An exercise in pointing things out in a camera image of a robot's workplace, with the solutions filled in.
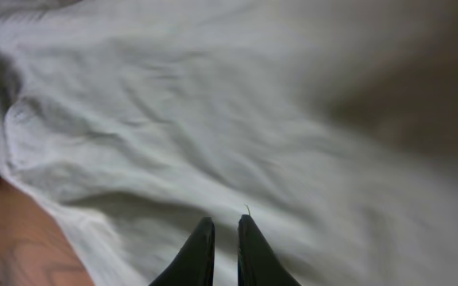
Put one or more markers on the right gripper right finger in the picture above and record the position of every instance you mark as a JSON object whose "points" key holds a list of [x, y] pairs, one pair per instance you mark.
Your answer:
{"points": [[257, 263]]}

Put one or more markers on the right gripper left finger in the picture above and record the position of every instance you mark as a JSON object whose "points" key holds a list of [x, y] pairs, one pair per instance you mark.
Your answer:
{"points": [[194, 264]]}

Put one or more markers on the light khaki green pants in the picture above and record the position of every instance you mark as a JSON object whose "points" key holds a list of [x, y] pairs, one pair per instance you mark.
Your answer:
{"points": [[333, 124]]}

